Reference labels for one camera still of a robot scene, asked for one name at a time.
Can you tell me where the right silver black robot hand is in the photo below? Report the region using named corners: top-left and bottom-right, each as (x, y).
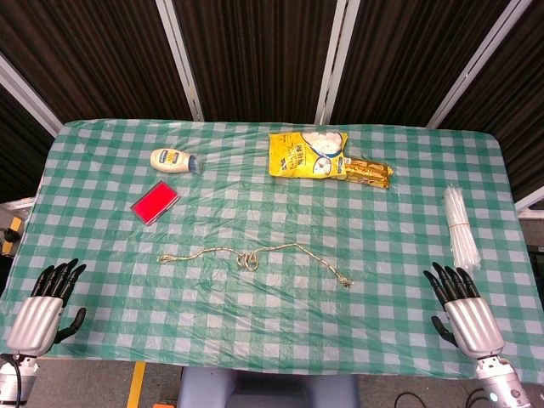
top-left (422, 261), bottom-right (506, 371)

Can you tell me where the black floor cable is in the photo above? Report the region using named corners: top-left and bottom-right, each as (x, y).
top-left (462, 389), bottom-right (490, 408)
top-left (392, 390), bottom-right (427, 408)

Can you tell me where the beige braided rope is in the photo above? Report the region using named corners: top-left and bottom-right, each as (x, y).
top-left (156, 242), bottom-right (356, 291)

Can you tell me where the green white checkered tablecloth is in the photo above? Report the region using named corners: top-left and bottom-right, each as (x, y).
top-left (0, 118), bottom-right (544, 377)

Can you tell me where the yellow marshmallow bag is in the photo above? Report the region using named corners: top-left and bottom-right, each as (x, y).
top-left (267, 130), bottom-right (350, 179)

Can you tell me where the gold cracker package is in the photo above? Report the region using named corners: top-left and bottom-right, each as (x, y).
top-left (339, 156), bottom-right (394, 190)

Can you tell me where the white frame post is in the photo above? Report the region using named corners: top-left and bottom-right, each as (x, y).
top-left (426, 0), bottom-right (533, 129)
top-left (0, 54), bottom-right (65, 138)
top-left (154, 0), bottom-right (206, 122)
top-left (314, 0), bottom-right (363, 125)

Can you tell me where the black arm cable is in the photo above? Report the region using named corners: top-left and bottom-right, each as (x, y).
top-left (0, 352), bottom-right (25, 405)

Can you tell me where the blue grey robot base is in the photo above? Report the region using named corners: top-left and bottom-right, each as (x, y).
top-left (176, 366), bottom-right (360, 408)

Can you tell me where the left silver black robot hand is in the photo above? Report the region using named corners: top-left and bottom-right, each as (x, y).
top-left (5, 258), bottom-right (88, 355)

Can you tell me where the red flat case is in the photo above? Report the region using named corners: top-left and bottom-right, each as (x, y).
top-left (130, 179), bottom-right (181, 226)

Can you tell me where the bundle of clear straws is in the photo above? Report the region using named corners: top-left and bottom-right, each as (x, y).
top-left (443, 184), bottom-right (483, 270)

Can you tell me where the mayonnaise squeeze bottle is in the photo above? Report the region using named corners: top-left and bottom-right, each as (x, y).
top-left (150, 148), bottom-right (207, 176)

